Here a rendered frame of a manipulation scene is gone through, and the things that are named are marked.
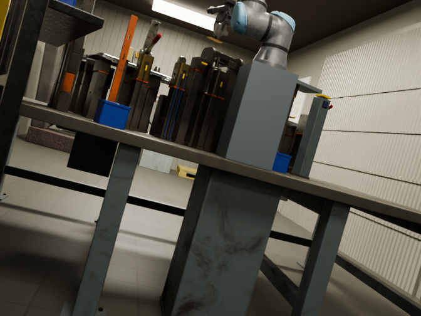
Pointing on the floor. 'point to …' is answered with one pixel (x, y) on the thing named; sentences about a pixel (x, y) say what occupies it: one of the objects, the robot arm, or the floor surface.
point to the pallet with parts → (185, 172)
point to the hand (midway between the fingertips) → (215, 37)
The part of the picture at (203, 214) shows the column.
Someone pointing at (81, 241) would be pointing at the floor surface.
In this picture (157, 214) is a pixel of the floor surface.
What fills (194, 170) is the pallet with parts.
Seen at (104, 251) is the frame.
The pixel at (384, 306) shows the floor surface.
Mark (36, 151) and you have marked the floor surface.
